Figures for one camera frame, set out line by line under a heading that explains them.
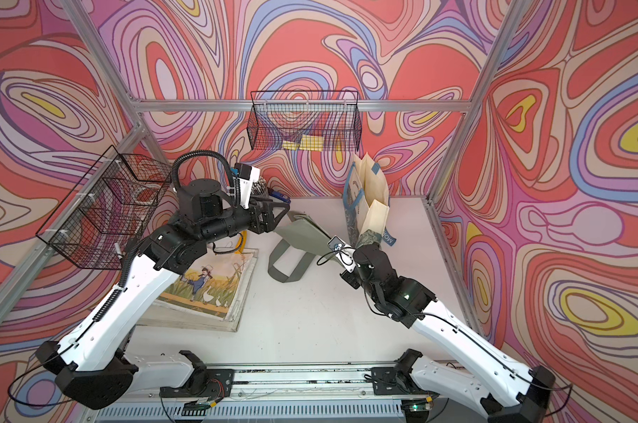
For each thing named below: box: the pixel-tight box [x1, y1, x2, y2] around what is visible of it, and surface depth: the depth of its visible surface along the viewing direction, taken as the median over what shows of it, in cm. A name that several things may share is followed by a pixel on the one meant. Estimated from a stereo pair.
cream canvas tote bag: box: [137, 230, 259, 333], surface depth 88 cm
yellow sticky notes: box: [281, 133, 325, 152], surface depth 86 cm
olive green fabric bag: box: [267, 210, 343, 283], surface depth 94 cm
